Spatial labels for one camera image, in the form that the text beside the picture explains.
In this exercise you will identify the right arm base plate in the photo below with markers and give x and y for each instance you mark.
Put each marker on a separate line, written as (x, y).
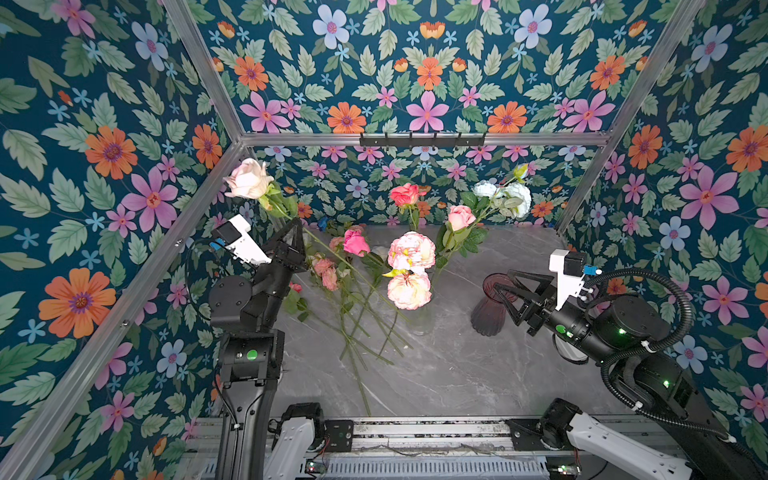
(563, 426)

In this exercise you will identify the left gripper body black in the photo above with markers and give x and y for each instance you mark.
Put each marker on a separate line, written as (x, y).
(273, 280)

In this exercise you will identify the light pink rose stem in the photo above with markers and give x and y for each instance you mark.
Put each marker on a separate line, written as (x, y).
(460, 234)

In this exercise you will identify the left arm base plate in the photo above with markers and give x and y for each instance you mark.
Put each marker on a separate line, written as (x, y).
(338, 436)

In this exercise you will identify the clear glass vase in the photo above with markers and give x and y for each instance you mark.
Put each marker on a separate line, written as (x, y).
(421, 321)

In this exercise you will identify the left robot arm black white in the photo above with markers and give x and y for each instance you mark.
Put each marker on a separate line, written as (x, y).
(251, 355)

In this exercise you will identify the pink rosebud spray stem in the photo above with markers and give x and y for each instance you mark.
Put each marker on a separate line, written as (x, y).
(343, 291)

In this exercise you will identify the metal hook rail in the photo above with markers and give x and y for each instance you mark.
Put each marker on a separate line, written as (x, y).
(409, 140)

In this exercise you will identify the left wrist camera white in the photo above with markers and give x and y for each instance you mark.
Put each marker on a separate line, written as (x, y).
(234, 236)

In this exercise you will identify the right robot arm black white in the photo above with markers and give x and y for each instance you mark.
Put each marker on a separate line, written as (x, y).
(626, 338)

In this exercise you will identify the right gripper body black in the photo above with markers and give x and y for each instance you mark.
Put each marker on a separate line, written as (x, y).
(537, 308)

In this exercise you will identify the white vented cable duct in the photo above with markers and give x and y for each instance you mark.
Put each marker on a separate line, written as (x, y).
(435, 468)

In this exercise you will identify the coral pink rose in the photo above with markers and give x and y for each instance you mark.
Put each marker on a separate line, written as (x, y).
(408, 198)

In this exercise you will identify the hot pink rose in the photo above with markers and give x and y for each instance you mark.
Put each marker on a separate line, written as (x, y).
(355, 243)

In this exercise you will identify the purple ribbed glass vase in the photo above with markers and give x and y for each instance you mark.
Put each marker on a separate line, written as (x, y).
(488, 316)

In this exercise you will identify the aluminium front rail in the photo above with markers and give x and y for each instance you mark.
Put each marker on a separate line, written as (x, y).
(437, 435)

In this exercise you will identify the cream pink large rose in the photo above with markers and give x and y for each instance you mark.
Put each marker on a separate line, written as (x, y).
(251, 181)

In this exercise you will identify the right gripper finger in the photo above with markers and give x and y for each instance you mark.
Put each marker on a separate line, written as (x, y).
(537, 283)
(520, 303)

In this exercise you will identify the white flower spray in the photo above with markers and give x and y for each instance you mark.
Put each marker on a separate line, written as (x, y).
(510, 200)

